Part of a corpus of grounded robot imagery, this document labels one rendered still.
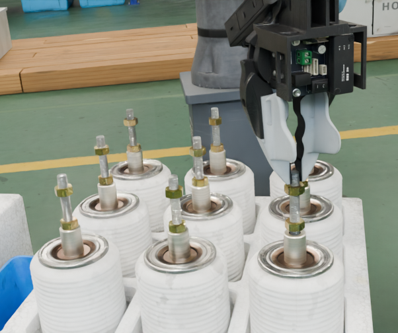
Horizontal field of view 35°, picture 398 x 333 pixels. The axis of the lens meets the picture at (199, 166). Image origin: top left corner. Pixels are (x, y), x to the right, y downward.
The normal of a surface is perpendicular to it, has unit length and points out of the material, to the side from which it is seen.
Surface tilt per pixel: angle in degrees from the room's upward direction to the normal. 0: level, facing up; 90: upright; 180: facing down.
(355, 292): 0
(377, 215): 0
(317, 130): 89
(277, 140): 91
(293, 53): 90
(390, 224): 0
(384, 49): 90
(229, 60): 72
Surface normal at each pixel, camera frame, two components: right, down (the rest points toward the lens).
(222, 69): -0.25, 0.07
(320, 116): -0.92, 0.18
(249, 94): 0.33, 0.44
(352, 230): -0.07, -0.93
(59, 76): 0.09, 0.35
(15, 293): 0.97, -0.03
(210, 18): -0.55, 0.34
